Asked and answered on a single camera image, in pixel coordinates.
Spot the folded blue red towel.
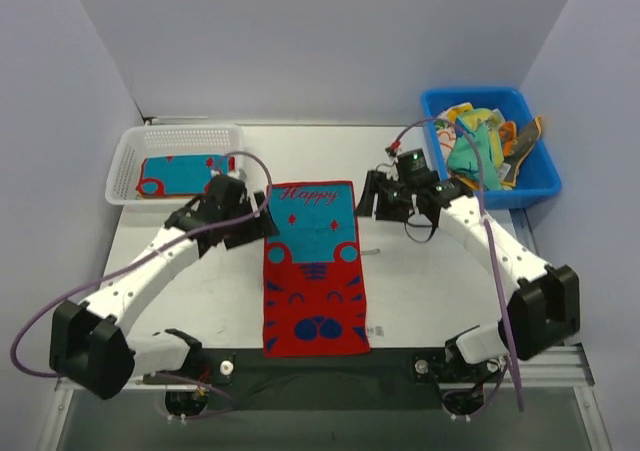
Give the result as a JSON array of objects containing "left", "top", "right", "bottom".
[{"left": 135, "top": 154, "right": 237, "bottom": 199}]

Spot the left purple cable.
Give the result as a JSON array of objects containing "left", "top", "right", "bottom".
[{"left": 10, "top": 150, "right": 274, "bottom": 417}]

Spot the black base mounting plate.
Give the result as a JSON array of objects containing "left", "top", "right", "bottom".
[{"left": 142, "top": 348, "right": 504, "bottom": 416}]

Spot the purple cable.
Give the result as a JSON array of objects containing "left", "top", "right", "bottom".
[
  {"left": 387, "top": 117, "right": 526, "bottom": 413},
  {"left": 10, "top": 150, "right": 274, "bottom": 417}
]

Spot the grey orange-edged towel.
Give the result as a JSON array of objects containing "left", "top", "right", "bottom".
[{"left": 499, "top": 116, "right": 544, "bottom": 188}]

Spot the yellow orange towel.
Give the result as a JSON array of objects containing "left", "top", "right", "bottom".
[{"left": 456, "top": 108, "right": 517, "bottom": 167}]

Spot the green teal crumpled towel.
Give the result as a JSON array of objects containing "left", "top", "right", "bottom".
[{"left": 447, "top": 120, "right": 504, "bottom": 191}]

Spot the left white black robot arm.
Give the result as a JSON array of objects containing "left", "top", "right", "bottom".
[{"left": 49, "top": 175, "right": 278, "bottom": 400}]

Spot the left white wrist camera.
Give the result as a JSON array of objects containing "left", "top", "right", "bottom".
[{"left": 210, "top": 168, "right": 247, "bottom": 182}]

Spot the blue plastic bin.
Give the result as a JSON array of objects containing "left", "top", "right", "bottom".
[{"left": 421, "top": 86, "right": 562, "bottom": 210}]

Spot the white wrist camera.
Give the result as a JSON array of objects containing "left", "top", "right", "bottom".
[
  {"left": 375, "top": 163, "right": 398, "bottom": 181},
  {"left": 210, "top": 168, "right": 247, "bottom": 182}
]

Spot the white patterned towel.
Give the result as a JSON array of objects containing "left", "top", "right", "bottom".
[{"left": 434, "top": 102, "right": 473, "bottom": 155}]

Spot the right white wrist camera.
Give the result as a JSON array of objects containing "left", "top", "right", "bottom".
[{"left": 375, "top": 163, "right": 398, "bottom": 181}]

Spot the red blue tiger towel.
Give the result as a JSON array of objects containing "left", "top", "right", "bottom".
[{"left": 263, "top": 181, "right": 370, "bottom": 358}]

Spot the white perforated plastic basket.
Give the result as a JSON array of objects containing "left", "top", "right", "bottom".
[{"left": 105, "top": 123, "right": 245, "bottom": 209}]

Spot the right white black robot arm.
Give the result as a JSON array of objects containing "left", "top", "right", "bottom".
[{"left": 356, "top": 149, "right": 581, "bottom": 367}]

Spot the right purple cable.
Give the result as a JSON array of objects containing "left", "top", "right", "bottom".
[{"left": 387, "top": 117, "right": 526, "bottom": 413}]

